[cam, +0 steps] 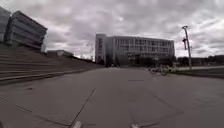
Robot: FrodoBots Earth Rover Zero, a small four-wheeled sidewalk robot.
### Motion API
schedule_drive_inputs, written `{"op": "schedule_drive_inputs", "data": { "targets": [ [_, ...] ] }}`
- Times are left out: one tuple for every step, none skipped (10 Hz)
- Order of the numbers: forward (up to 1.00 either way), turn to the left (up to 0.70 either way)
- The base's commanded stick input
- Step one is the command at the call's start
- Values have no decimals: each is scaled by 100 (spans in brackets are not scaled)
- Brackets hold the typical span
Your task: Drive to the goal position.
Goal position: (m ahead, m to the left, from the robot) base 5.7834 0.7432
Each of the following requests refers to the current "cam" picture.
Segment wide pale multi-storey building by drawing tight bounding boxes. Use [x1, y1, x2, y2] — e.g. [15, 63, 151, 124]
[94, 33, 176, 68]

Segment grey slab pavement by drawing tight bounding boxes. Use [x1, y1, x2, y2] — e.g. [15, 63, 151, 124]
[0, 66, 224, 128]

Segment parked bicycles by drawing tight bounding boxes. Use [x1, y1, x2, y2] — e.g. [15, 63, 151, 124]
[148, 63, 178, 76]

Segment low flat building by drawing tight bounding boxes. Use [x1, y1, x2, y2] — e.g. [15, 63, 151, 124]
[46, 49, 75, 58]

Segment tall lamp pole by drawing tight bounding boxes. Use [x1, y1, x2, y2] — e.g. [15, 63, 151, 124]
[181, 25, 194, 71]

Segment wide grey stone steps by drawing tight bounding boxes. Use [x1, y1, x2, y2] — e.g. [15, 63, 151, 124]
[0, 43, 101, 84]

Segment dark grass strip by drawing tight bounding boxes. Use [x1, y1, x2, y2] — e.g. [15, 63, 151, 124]
[176, 66, 224, 80]

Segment dark overhanging glass building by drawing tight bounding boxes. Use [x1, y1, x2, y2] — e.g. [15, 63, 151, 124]
[0, 5, 48, 53]

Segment distant row of trees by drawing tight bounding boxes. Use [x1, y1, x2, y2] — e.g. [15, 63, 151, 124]
[175, 54, 224, 67]

